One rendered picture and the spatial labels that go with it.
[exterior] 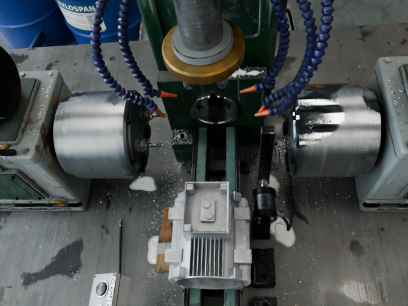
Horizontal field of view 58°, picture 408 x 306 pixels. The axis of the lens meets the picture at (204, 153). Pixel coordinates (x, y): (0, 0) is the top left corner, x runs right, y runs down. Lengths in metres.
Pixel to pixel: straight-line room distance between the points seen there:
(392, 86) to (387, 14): 2.07
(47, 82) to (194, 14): 0.54
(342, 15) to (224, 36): 2.23
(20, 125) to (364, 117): 0.85
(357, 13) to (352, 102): 2.10
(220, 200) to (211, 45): 0.34
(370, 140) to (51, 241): 0.98
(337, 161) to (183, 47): 0.46
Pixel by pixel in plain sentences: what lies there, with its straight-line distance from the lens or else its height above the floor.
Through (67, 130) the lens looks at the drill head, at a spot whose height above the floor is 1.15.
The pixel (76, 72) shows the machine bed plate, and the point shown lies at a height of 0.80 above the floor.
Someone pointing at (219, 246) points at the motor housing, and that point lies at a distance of 0.83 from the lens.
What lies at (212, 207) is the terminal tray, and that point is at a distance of 0.83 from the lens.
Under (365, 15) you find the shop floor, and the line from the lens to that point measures 3.02.
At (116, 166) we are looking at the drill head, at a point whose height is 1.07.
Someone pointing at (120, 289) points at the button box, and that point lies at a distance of 0.89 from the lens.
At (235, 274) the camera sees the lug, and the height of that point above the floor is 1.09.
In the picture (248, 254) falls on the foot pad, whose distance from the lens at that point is 0.85.
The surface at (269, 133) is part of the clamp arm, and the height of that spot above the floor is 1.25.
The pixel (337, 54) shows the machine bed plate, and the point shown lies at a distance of 1.56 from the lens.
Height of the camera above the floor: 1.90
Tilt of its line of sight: 60 degrees down
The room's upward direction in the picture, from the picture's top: 11 degrees counter-clockwise
